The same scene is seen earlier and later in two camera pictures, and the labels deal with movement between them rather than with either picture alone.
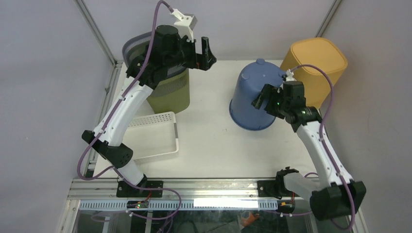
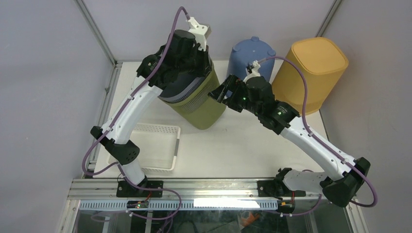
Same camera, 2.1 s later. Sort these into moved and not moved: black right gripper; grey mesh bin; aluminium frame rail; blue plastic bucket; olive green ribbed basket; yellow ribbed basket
Moved: grey mesh bin; olive green ribbed basket; blue plastic bucket; black right gripper
Not moved: aluminium frame rail; yellow ribbed basket
